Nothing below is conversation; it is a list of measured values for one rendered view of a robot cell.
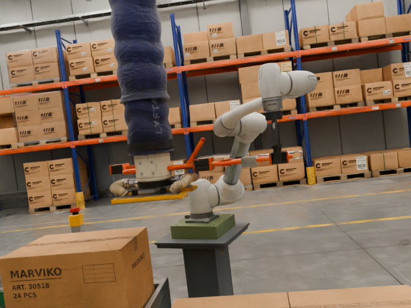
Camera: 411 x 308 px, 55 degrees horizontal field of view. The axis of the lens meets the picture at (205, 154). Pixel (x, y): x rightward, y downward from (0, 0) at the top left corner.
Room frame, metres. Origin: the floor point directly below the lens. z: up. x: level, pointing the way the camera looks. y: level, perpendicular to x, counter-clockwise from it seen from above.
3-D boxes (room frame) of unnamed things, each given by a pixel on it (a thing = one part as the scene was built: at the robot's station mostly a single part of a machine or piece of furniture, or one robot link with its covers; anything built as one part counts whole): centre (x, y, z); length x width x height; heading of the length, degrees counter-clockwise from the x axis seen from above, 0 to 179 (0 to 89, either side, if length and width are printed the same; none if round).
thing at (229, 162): (1.95, 0.04, 1.27); 0.93 x 0.30 x 0.04; 77
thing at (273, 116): (1.75, -0.32, 1.43); 0.08 x 0.07 x 0.09; 166
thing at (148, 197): (1.79, 0.28, 1.16); 0.34 x 0.10 x 0.05; 77
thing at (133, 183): (1.88, 0.26, 1.20); 0.34 x 0.25 x 0.06; 77
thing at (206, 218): (2.64, 0.09, 0.86); 0.22 x 0.18 x 0.06; 62
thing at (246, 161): (1.78, -0.20, 1.26); 0.07 x 0.07 x 0.04; 77
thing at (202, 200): (2.63, 0.06, 1.00); 0.18 x 0.16 x 0.22; 112
